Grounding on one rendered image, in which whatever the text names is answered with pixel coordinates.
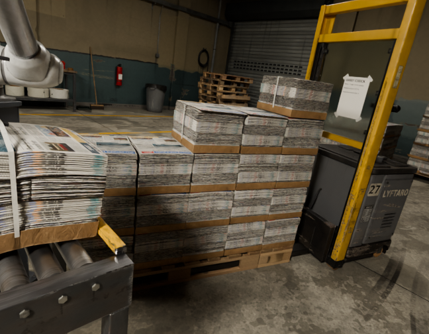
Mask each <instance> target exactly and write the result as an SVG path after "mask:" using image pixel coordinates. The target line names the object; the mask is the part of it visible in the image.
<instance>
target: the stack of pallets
mask: <svg viewBox="0 0 429 334"><path fill-rule="evenodd" d="M209 74H211V76H210V77H209ZM206 79H208V80H209V82H206ZM245 79H247V80H248V81H247V82H245V81H244V80H245ZM253 80H254V79H253V78H245V77H240V76H232V75H228V74H219V73H214V72H204V71H203V76H200V82H198V88H199V96H198V98H199V102H200V103H204V102H205V101H207V103H213V104H219V102H218V95H221V94H223V95H230V94H231V95H239V94H241V95H242V96H248V93H246V90H247V88H248V89H249V84H252V83H253ZM231 83H232V85H231ZM204 84H205V85H207V86H206V87H204ZM240 84H244V87H240ZM216 87H217V88H216ZM228 87H229V88H230V89H229V90H228ZM237 89H241V92H239V91H237ZM205 90H207V93H206V92H205ZM205 95H206V96H207V97H205Z"/></svg>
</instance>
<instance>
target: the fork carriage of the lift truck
mask: <svg viewBox="0 0 429 334"><path fill-rule="evenodd" d="M299 218H301V220H300V224H299V225H298V227H297V231H296V232H297V233H296V236H295V241H297V242H298V243H302V244H303V245H304V246H306V247H307V248H308V252H310V253H311V254H312V255H313V256H314V257H315V258H317V259H318V260H319V261H320V262H322V261H326V258H327V256H328V251H329V249H330V245H331V242H332V238H333V236H334V232H335V229H336V226H335V225H334V224H332V223H331V222H329V221H328V220H326V219H325V218H323V217H322V216H320V215H319V214H317V213H315V212H314V211H313V210H311V209H309V208H308V207H307V206H305V205H304V206H303V208H302V215H301V217H299Z"/></svg>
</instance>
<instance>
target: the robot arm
mask: <svg viewBox="0 0 429 334"><path fill-rule="evenodd" d="M0 29H1V32H2V34H3V36H4V38H5V41H6V43H7V45H6V47H4V46H1V45H0V102H4V101H17V100H16V98H15V97H10V96H8V95H5V94H4V90H3V85H6V84H10V85H17V86H22V87H33V88H50V87H55V86H57V85H59V84H60V83H62V81H63V75H64V65H63V63H62V62H61V60H60V59H59V58H58V57H57V56H55V55H54V54H51V53H49V51H47V49H45V47H44V45H43V44H42V43H40V42H39V41H37V40H36V39H35V37H34V33H33V31H32V27H31V25H30V21H29V19H28V15H27V13H26V9H25V7H24V3H23V0H0Z"/></svg>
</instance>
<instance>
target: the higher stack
mask: <svg viewBox="0 0 429 334"><path fill-rule="evenodd" d="M263 78H264V79H263V82H262V83H261V88H260V91H261V92H260V96H259V100H258V101H259V102H262V103H266V104H270V105H273V106H274V105H275V106H278V107H283V108H287V109H292V110H298V111H311V112H319V113H326V112H328V108H329V107H328V106H329V104H330V103H329V101H330V99H329V98H330V96H331V93H332V89H333V86H334V84H331V83H324V82H316V81H312V80H303V79H298V78H286V77H281V76H278V77H277V76H263ZM262 110H264V109H262ZM264 111H267V110H264ZM268 112H271V111H268ZM271 113H274V112H271ZM275 114H278V113H275ZM278 115H281V114H278ZM282 116H284V117H288V116H285V115H282ZM320 120H321V119H306V118H298V117H288V121H287V124H286V127H285V130H284V131H285V133H284V134H283V136H284V138H283V142H282V147H283V148H318V145H319V143H320V139H321V138H322V132H323V126H324V122H323V121H320ZM279 155H280V157H279V163H278V164H277V165H278V167H277V172H278V173H277V178H276V182H309V181H310V177H311V174H312V168H313V163H314V158H315V156H314V155H312V154H279ZM272 189H273V190H274V191H273V195H272V199H271V202H270V208H269V213H268V214H269V215H271V214H279V213H293V212H300V211H302V208H303V206H304V205H303V203H304V202H305V198H306V193H307V188H306V187H303V188H272ZM300 220H301V218H299V217H293V218H286V219H274V220H267V221H265V232H264V235H263V240H262V246H263V245H267V244H271V243H280V242H285V241H294V240H295V236H296V233H297V232H296V231H297V227H298V225H299V224H300ZM292 250H293V245H291V246H286V247H278V248H274V249H266V250H259V252H260V256H259V260H258V267H257V268H260V267H264V266H271V265H274V264H281V263H285V262H289V261H290V258H291V253H292Z"/></svg>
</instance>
